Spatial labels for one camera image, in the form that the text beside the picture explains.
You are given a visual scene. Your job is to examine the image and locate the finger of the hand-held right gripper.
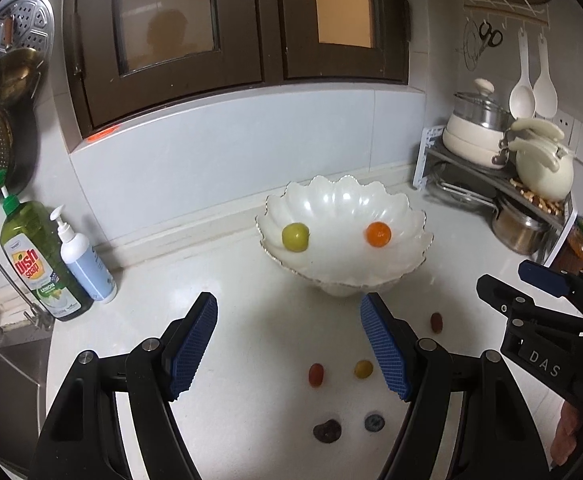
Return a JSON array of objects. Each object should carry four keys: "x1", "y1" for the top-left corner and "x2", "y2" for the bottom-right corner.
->
[
  {"x1": 476, "y1": 274, "x2": 583, "y2": 333},
  {"x1": 517, "y1": 260, "x2": 583, "y2": 311}
]

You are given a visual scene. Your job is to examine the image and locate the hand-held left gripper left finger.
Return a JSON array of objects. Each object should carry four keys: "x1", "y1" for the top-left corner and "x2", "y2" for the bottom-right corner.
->
[{"x1": 29, "y1": 291, "x2": 220, "y2": 480}]

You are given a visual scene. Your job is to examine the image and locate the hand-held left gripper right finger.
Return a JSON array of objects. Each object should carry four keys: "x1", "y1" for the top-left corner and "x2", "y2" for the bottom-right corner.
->
[{"x1": 359, "y1": 292, "x2": 565, "y2": 480}]

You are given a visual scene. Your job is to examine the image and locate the dark purple wrinkled fruit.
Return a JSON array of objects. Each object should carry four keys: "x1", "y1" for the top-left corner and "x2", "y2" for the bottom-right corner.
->
[{"x1": 313, "y1": 419, "x2": 341, "y2": 444}]

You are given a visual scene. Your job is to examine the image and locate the white scalloped bowl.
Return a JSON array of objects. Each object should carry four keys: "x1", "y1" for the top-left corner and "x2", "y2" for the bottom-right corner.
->
[{"x1": 256, "y1": 174, "x2": 435, "y2": 297}]

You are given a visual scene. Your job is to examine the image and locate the person's right hand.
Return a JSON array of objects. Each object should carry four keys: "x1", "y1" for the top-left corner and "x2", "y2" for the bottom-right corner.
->
[{"x1": 553, "y1": 402, "x2": 583, "y2": 467}]

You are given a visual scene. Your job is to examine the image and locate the glass jar of sauce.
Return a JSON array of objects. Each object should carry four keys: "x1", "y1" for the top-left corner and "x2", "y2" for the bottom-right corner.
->
[{"x1": 554, "y1": 217, "x2": 583, "y2": 275}]

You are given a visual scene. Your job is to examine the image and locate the stainless steel pot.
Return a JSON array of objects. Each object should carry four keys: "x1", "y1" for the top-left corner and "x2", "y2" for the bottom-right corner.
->
[{"x1": 491, "y1": 195, "x2": 555, "y2": 256}]

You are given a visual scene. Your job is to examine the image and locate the white kettle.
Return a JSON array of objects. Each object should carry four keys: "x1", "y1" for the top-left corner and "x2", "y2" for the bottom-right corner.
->
[{"x1": 507, "y1": 117, "x2": 576, "y2": 200}]

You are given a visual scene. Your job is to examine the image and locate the orange tangerine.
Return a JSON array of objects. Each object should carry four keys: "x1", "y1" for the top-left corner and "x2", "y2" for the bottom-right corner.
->
[{"x1": 365, "y1": 221, "x2": 392, "y2": 249}]

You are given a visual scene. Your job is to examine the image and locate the glass pan lid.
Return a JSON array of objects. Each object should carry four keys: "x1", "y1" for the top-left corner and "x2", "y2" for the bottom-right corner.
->
[{"x1": 431, "y1": 162, "x2": 495, "y2": 206}]

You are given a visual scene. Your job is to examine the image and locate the white pump bottle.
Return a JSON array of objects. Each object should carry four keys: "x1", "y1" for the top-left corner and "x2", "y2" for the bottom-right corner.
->
[{"x1": 50, "y1": 205, "x2": 118, "y2": 304}]

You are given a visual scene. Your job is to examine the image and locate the white grey shelf rack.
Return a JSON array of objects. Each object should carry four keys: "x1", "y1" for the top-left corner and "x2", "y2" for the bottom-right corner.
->
[{"x1": 414, "y1": 126, "x2": 579, "y2": 268}]

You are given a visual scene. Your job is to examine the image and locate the yellow-green apple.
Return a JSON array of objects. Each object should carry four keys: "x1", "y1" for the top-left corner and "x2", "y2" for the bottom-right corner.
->
[{"x1": 282, "y1": 223, "x2": 311, "y2": 252}]

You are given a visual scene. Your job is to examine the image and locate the white cooking pot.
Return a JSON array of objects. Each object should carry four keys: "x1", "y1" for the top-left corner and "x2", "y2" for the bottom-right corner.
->
[{"x1": 443, "y1": 112, "x2": 515, "y2": 170}]

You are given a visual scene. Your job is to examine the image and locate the steel pot with glass lid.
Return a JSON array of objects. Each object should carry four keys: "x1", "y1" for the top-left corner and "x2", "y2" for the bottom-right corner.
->
[{"x1": 454, "y1": 78, "x2": 515, "y2": 132}]

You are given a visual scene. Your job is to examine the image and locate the green dish soap bottle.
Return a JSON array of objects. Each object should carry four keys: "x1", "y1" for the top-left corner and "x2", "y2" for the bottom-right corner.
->
[{"x1": 0, "y1": 170, "x2": 95, "y2": 322}]

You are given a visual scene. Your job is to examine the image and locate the white ladle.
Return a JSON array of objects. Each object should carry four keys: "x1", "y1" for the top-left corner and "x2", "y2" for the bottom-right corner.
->
[{"x1": 509, "y1": 27, "x2": 537, "y2": 120}]

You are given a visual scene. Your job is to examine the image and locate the white rice paddle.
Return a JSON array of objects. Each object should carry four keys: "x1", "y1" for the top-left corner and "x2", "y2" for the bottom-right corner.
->
[{"x1": 532, "y1": 32, "x2": 559, "y2": 120}]

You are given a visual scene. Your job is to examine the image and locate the steel sink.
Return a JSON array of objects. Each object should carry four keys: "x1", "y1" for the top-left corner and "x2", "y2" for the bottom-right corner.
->
[{"x1": 0, "y1": 300, "x2": 52, "y2": 463}]

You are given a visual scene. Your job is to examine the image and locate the metal faucet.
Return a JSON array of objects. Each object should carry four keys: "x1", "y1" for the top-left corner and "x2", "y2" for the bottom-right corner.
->
[{"x1": 0, "y1": 242, "x2": 55, "y2": 351}]

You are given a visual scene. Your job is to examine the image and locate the black scissors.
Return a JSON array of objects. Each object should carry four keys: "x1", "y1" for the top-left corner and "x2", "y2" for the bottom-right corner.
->
[{"x1": 479, "y1": 21, "x2": 504, "y2": 49}]

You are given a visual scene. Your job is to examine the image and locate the brass pot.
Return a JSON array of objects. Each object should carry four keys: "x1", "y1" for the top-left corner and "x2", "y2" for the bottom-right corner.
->
[{"x1": 0, "y1": 47, "x2": 46, "y2": 104}]

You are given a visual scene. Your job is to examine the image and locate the brown wooden window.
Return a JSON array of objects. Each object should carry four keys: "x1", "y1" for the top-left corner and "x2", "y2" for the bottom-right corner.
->
[{"x1": 64, "y1": 0, "x2": 413, "y2": 135}]

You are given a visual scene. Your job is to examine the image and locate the wire whisk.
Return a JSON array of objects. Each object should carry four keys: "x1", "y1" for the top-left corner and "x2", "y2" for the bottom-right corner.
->
[{"x1": 459, "y1": 17, "x2": 487, "y2": 71}]

